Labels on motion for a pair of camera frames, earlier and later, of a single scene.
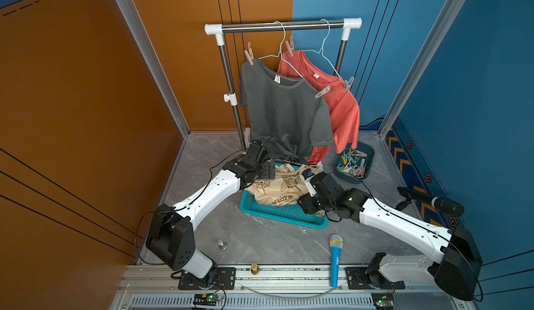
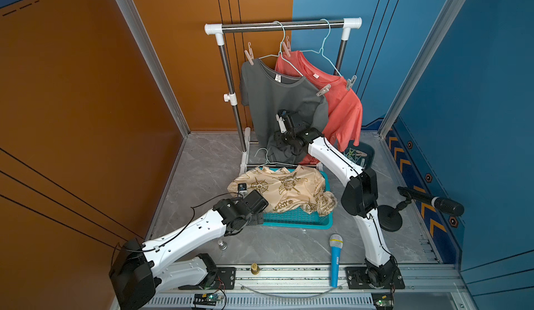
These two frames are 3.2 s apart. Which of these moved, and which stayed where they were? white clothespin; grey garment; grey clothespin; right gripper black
Moved: right gripper black
Stayed: white clothespin; grey clothespin; grey garment
